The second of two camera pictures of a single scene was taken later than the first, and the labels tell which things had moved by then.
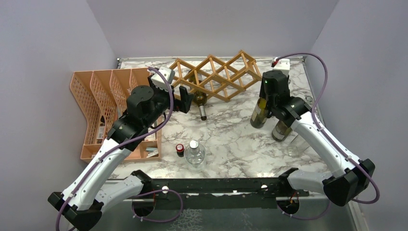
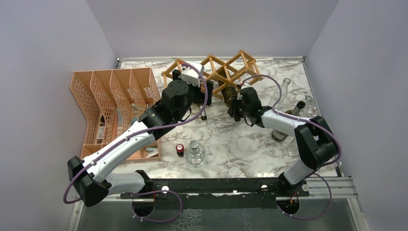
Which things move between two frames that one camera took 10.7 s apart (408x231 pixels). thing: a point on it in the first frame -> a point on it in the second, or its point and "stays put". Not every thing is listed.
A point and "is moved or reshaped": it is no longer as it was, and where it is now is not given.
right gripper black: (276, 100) -> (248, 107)
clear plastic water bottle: (195, 157) stays put
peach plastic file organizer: (102, 95) stays put
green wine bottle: (260, 113) is moved or reshaped
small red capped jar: (180, 148) stays put
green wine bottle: (281, 131) stays put
